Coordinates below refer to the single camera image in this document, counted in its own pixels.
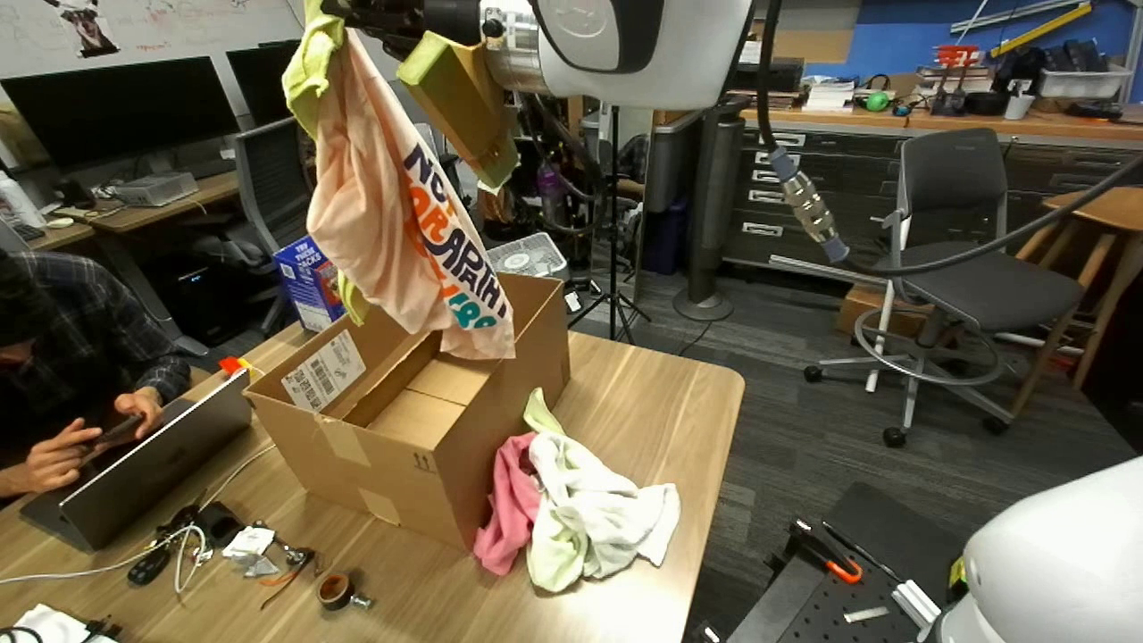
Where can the white terry towel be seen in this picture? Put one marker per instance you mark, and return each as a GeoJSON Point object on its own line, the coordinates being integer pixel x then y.
{"type": "Point", "coordinates": [609, 511]}

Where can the black power adapter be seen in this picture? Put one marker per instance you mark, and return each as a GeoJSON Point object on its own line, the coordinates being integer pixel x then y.
{"type": "Point", "coordinates": [215, 524]}

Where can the person left hand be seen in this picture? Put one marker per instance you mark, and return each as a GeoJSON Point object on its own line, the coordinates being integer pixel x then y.
{"type": "Point", "coordinates": [143, 412]}

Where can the llama figure picture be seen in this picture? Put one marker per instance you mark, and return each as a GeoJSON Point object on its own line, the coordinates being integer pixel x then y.
{"type": "Point", "coordinates": [86, 27]}

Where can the black phone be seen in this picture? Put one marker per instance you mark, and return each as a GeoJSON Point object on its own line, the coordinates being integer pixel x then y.
{"type": "Point", "coordinates": [108, 435]}

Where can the silver metal cylinder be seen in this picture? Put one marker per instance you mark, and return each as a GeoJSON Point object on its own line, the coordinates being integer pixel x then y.
{"type": "Point", "coordinates": [915, 600]}

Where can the brown cardboard box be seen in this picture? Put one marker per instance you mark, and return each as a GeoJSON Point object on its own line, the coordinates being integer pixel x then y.
{"type": "Point", "coordinates": [358, 467]}

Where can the blue product box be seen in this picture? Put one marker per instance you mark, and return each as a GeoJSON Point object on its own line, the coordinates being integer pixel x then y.
{"type": "Point", "coordinates": [306, 286]}

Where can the person right hand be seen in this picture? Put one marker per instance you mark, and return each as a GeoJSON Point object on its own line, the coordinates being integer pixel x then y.
{"type": "Point", "coordinates": [60, 459]}

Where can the person left forearm plaid sleeve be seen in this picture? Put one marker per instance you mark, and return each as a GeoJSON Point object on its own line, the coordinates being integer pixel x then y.
{"type": "Point", "coordinates": [143, 371]}

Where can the metal storage shelf rack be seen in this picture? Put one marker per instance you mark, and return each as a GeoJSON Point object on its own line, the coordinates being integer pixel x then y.
{"type": "Point", "coordinates": [560, 167]}

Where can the yellow wrist camera bar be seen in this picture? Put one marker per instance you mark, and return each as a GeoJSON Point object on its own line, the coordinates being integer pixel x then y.
{"type": "Point", "coordinates": [466, 110]}

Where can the grey plastic box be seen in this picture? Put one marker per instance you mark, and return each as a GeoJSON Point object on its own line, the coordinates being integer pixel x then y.
{"type": "Point", "coordinates": [529, 255]}

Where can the peach printed cloth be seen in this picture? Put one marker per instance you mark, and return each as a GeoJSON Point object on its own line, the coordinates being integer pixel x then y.
{"type": "Point", "coordinates": [380, 227]}

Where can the grey framed monitor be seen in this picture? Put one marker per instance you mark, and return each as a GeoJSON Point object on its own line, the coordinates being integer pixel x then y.
{"type": "Point", "coordinates": [272, 180]}

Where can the wooden office desk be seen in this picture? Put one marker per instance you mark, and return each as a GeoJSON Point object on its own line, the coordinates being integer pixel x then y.
{"type": "Point", "coordinates": [220, 187]}

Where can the black swivel office chair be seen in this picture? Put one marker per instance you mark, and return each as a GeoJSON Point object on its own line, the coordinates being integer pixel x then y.
{"type": "Point", "coordinates": [988, 291]}

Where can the blue wall board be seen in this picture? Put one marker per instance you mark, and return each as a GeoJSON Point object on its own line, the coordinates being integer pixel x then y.
{"type": "Point", "coordinates": [907, 38]}

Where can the grey keyboard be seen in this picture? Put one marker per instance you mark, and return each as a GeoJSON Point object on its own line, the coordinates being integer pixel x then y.
{"type": "Point", "coordinates": [155, 191]}

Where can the wooden workbench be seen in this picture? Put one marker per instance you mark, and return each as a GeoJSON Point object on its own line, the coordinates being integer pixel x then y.
{"type": "Point", "coordinates": [1049, 127]}

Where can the black tripod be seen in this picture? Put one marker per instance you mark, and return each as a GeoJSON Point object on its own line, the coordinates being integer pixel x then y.
{"type": "Point", "coordinates": [617, 236]}

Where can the small cardboard floor box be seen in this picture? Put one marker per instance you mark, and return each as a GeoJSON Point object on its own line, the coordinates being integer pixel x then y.
{"type": "Point", "coordinates": [877, 313]}

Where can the black drawer cabinet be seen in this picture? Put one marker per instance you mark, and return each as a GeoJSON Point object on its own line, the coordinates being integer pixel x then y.
{"type": "Point", "coordinates": [877, 202]}

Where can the grey laptop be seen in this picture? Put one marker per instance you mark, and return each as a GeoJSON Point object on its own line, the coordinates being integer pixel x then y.
{"type": "Point", "coordinates": [155, 459]}

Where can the black perforated breadboard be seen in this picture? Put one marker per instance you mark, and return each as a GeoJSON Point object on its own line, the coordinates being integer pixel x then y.
{"type": "Point", "coordinates": [799, 612]}

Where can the black computer monitor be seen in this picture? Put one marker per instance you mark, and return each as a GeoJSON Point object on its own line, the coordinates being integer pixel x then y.
{"type": "Point", "coordinates": [120, 112]}
{"type": "Point", "coordinates": [256, 82]}

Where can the small clear packet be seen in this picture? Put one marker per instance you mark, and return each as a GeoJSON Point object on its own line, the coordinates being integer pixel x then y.
{"type": "Point", "coordinates": [253, 544]}

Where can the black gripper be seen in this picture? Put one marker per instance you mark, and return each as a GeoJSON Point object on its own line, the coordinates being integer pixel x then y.
{"type": "Point", "coordinates": [448, 17]}

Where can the brown tape roll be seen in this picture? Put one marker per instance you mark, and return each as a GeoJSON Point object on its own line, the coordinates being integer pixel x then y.
{"type": "Point", "coordinates": [341, 590]}

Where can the wooden stool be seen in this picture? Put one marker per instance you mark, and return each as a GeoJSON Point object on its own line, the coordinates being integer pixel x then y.
{"type": "Point", "coordinates": [1109, 208]}

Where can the pale green cloth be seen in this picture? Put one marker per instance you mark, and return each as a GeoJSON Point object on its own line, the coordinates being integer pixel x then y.
{"type": "Point", "coordinates": [554, 567]}

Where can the person head and torso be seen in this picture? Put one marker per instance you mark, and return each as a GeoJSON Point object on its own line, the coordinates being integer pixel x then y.
{"type": "Point", "coordinates": [60, 334]}

